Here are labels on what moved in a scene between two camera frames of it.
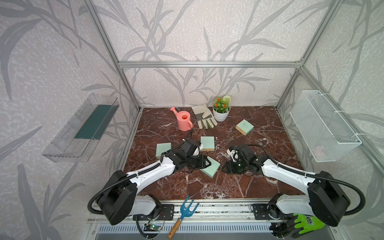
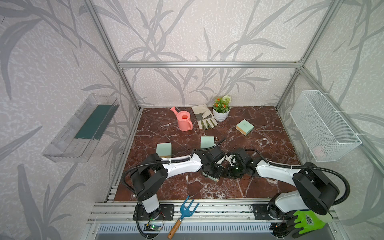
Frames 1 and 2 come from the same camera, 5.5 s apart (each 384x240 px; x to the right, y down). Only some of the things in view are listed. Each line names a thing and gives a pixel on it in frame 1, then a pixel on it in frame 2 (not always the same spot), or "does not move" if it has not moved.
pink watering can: [183, 117] does not move
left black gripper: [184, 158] -> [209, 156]
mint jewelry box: [208, 143] does not move
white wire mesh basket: [326, 134] does not move
